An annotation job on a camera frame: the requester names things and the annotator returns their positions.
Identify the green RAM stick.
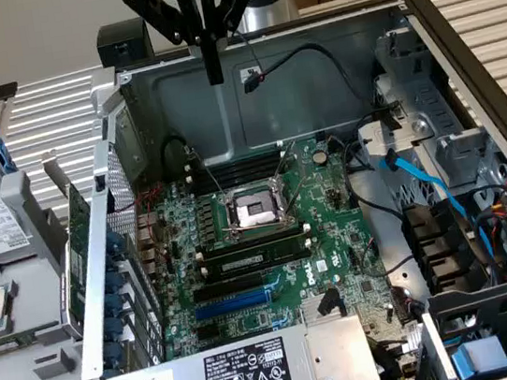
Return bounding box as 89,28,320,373
198,237,315,282

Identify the green Dell motherboard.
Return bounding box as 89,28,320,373
129,124,428,380

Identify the grey plastic parts rack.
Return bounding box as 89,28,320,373
0,130,102,380

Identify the blue SATA wire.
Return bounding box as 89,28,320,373
378,137,499,275

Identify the black fan duct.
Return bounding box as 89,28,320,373
399,194,491,303

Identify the blue slot latch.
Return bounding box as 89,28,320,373
102,230,128,265
103,290,129,323
103,267,127,295
100,339,130,375

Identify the CPU socket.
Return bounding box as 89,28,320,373
217,174,303,245

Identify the blue expansion slot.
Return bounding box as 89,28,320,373
191,286,274,322

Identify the thin metal locking lever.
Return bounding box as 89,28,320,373
273,139,300,177
185,142,225,197

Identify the green GPU card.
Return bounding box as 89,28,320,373
38,147,110,343

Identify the open grey PC case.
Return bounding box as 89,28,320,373
32,0,507,380

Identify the silver chipset heatsink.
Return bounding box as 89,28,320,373
299,290,348,326

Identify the black power wire with plug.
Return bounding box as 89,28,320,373
238,34,380,128

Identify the black rail end cap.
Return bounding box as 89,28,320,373
0,80,21,102

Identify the black long expansion slot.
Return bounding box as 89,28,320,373
190,271,268,306

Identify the grey metal disk bay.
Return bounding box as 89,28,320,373
370,16,499,197

